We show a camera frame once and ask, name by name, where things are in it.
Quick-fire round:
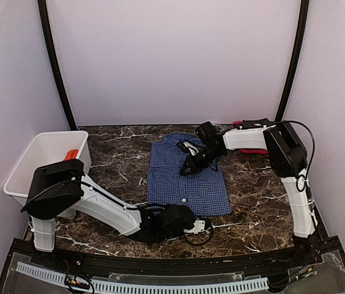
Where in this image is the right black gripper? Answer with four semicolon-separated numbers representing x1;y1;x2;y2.
180;146;223;176

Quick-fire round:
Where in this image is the blue checked shirt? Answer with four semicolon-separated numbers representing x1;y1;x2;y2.
147;133;232;217

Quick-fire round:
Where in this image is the orange garment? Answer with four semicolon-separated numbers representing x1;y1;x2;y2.
64;149;78;161

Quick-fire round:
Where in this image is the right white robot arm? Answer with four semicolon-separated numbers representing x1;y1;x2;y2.
177;119;317;238

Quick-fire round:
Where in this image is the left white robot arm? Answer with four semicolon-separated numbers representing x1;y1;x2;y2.
21;159;169;267

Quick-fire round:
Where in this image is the white plastic laundry basket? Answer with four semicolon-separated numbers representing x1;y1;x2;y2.
3;130;92;206

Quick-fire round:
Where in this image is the red folded garment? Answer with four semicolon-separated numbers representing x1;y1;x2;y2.
232;121;268;155

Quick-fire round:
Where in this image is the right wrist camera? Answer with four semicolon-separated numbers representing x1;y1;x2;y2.
177;121;222;156

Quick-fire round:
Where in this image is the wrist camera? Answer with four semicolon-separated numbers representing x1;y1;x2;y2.
177;121;222;156
160;204;215;246

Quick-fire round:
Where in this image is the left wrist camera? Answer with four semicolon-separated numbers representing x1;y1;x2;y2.
160;204;215;246

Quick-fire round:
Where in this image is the right black frame post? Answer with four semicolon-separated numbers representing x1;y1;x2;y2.
275;0;310;122

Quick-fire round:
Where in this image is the black frame post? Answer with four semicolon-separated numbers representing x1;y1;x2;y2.
275;0;310;122
37;0;78;130

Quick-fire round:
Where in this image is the white slotted cable duct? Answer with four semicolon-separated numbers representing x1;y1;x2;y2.
15;262;269;293

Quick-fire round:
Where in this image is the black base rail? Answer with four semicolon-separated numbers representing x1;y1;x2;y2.
9;237;344;284

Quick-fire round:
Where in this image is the left black frame post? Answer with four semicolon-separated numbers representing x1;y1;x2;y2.
37;0;78;130

